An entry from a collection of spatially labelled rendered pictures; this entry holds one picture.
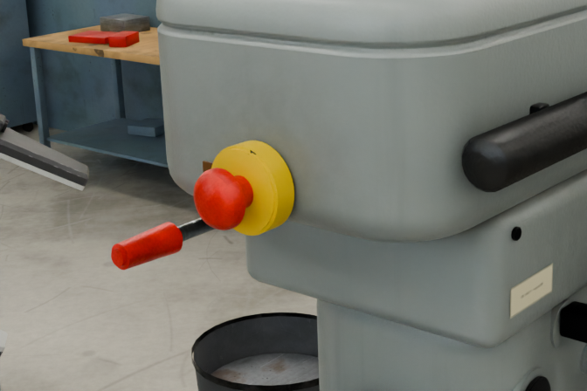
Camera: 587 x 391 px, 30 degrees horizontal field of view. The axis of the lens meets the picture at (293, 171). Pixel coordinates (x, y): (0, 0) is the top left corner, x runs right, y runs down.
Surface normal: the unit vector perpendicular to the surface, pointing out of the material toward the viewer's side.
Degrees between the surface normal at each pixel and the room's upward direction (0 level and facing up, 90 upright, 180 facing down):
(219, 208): 91
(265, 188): 90
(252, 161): 90
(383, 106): 90
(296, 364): 0
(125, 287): 0
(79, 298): 0
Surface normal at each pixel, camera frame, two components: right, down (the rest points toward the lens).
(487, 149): -0.65, 0.24
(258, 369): -0.04, -0.96
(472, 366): -0.03, 0.28
